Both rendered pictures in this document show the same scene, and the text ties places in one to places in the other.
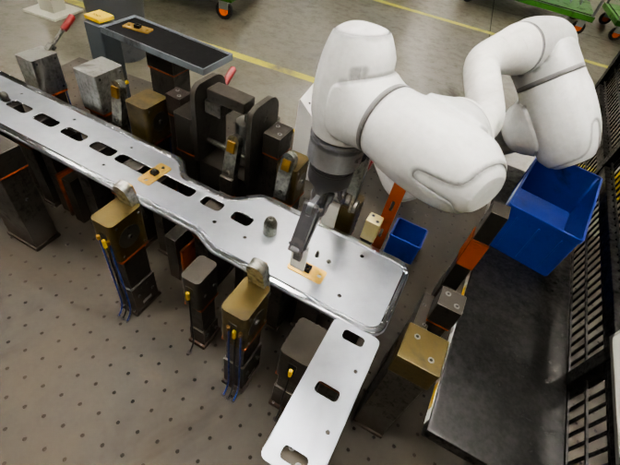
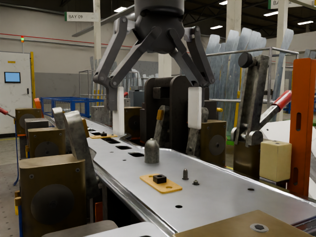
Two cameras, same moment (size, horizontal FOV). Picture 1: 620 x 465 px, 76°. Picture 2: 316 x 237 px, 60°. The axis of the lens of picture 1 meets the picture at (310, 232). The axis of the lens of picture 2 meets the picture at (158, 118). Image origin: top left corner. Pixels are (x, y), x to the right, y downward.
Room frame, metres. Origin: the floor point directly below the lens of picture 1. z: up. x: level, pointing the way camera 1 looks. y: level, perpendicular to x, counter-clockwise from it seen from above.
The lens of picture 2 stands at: (0.23, -0.31, 1.15)
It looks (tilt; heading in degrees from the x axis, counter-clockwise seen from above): 6 degrees down; 44
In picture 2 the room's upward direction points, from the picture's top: straight up
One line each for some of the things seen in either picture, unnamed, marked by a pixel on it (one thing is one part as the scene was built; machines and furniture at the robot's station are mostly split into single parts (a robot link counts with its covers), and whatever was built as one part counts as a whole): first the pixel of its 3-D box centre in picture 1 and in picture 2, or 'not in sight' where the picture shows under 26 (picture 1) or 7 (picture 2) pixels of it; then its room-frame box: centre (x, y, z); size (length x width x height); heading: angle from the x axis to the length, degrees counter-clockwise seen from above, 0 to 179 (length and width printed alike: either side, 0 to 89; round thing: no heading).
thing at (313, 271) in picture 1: (307, 268); (159, 179); (0.54, -0.01, 1.01); 0.08 x 0.04 x 0.01; 72
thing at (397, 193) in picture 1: (375, 246); (296, 210); (0.70, -0.17, 0.95); 0.03 x 0.01 x 0.50; 72
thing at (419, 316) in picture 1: (401, 347); not in sight; (0.49, -0.27, 0.85); 0.12 x 0.03 x 0.30; 162
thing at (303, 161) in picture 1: (288, 209); (211, 190); (0.84, 0.08, 0.88); 0.11 x 0.07 x 0.37; 162
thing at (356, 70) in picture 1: (358, 87); not in sight; (0.53, -0.02, 1.44); 0.13 x 0.11 x 0.16; 47
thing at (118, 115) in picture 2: (299, 256); (118, 110); (0.47, 0.01, 1.12); 0.03 x 0.01 x 0.07; 72
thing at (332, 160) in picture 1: (336, 147); not in sight; (0.54, -0.01, 1.33); 0.09 x 0.09 x 0.06
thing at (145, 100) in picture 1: (159, 153); (134, 154); (0.95, 0.51, 0.89); 0.12 x 0.08 x 0.38; 162
